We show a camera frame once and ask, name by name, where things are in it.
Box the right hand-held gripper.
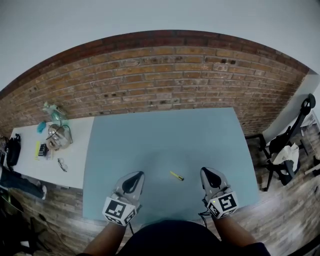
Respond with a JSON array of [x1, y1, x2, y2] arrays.
[[199, 166, 240, 220]]

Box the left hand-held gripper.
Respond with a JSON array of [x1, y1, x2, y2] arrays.
[[102, 170, 146, 227]]

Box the yellow utility knife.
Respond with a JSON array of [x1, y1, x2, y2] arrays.
[[170, 170, 185, 182]]

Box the person's right forearm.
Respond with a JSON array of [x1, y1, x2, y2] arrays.
[[213, 211, 259, 251]]

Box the person's left forearm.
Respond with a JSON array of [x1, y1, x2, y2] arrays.
[[83, 221, 126, 256]]

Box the blue-grey table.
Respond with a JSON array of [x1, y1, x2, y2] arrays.
[[82, 107, 260, 225]]

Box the white table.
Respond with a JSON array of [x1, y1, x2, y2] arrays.
[[9, 116, 96, 190]]

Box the person's dark clothed torso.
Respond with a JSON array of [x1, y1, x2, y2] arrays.
[[116, 219, 272, 256]]

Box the clear safety glasses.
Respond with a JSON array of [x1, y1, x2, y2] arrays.
[[57, 157, 69, 173]]

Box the white cloth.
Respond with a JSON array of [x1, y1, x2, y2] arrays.
[[273, 142, 301, 166]]

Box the small black box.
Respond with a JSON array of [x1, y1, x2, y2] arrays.
[[38, 143, 50, 158]]

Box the light wooden stick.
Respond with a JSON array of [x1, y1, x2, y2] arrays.
[[303, 166, 320, 176]]

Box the teal crumpled item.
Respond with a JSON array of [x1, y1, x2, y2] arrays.
[[36, 120, 48, 134]]

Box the stack of papers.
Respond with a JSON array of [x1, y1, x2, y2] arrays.
[[300, 110, 320, 137]]

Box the dark equipment pile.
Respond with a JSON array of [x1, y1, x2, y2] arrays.
[[0, 187, 52, 256]]

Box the black bag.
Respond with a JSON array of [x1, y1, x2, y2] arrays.
[[5, 133, 22, 168]]

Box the black metal frame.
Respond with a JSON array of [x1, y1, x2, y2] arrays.
[[245, 133, 266, 151]]

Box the thin black floor cable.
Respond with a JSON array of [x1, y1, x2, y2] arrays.
[[37, 214, 77, 252]]

